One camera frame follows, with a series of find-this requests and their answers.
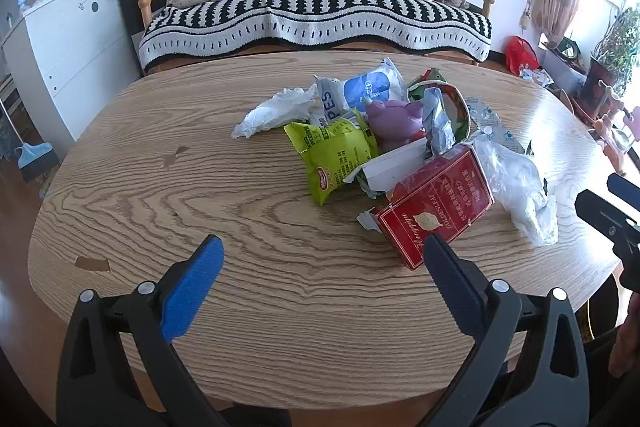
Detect white cabinet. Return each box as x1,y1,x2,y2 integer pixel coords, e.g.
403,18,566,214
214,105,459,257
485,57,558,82
2,0,141,158

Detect blue dustpan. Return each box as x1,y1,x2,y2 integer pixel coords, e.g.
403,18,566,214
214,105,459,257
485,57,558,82
0,98,56,170

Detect wooden oval table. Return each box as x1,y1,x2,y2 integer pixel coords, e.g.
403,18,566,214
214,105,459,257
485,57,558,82
27,50,626,410

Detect red bag on floor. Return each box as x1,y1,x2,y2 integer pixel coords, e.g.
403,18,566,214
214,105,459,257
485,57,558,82
504,36,539,76

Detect purple pink plush toy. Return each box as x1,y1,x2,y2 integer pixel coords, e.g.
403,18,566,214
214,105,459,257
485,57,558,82
366,100,424,154

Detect baby wipes pack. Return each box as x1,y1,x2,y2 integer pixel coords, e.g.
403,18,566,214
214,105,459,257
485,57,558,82
316,57,407,126

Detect green snack wrapper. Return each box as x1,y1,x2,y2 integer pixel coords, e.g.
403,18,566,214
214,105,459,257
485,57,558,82
284,115,378,206

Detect clear plastic bag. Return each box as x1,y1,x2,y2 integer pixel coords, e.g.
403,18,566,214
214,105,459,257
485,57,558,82
472,133,559,246

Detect person's right hand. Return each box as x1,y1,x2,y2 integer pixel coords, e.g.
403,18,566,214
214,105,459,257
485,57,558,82
608,315,639,378

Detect potted green plant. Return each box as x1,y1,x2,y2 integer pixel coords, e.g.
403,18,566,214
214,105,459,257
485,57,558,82
578,6,639,119

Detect red cigarette carton box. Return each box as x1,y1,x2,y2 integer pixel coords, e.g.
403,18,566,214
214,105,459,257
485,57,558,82
372,143,494,270

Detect white cardboard box piece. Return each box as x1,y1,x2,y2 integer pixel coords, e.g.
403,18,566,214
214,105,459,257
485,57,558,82
344,138,427,198

